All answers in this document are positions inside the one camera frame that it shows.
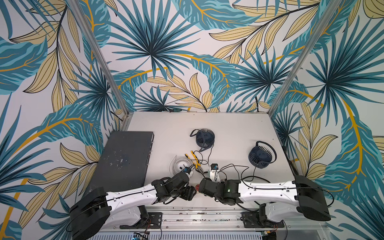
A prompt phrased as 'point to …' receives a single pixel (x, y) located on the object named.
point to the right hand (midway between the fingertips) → (201, 195)
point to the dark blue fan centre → (205, 138)
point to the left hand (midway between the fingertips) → (190, 192)
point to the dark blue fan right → (262, 155)
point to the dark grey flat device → (122, 162)
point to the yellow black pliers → (196, 162)
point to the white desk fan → (177, 164)
